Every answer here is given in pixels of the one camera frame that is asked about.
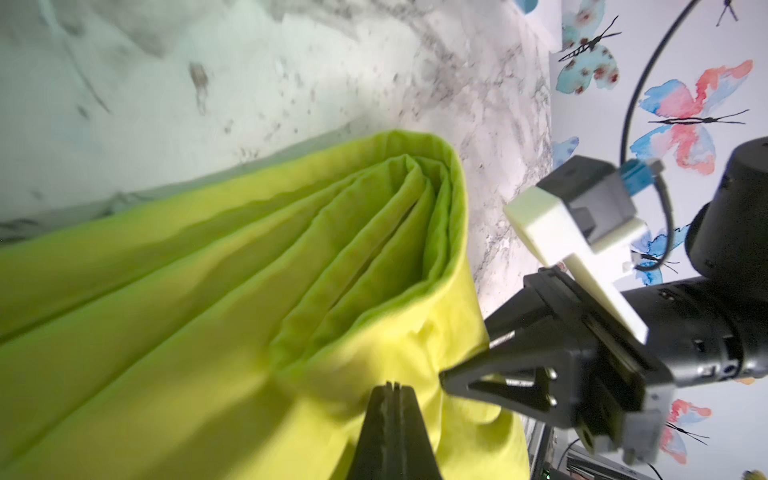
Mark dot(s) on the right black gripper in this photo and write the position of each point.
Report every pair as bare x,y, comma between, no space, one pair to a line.
558,357

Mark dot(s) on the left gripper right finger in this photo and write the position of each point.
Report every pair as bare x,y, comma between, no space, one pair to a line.
414,457

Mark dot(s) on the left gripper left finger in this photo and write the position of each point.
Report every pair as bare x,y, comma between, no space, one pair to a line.
373,454

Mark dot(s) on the yellow-green long pants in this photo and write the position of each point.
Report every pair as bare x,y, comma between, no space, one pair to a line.
235,331

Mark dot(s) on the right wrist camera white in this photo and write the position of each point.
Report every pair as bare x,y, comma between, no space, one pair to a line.
582,215

